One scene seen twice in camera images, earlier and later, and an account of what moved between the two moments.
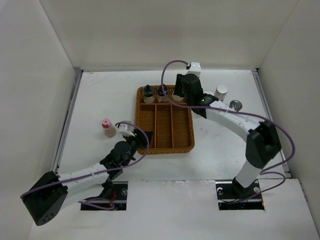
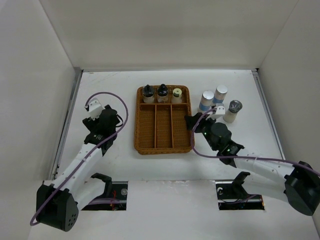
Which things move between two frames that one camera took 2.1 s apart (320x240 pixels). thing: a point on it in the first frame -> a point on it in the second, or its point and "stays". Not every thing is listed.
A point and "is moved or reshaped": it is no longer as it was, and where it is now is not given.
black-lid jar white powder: x=148 y=94 stays
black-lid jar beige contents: x=162 y=98 stays
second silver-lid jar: x=220 y=92 stays
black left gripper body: x=135 y=142 -> x=92 y=124
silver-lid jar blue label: x=177 y=98 is moved or reshaped
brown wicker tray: x=172 y=126 stays
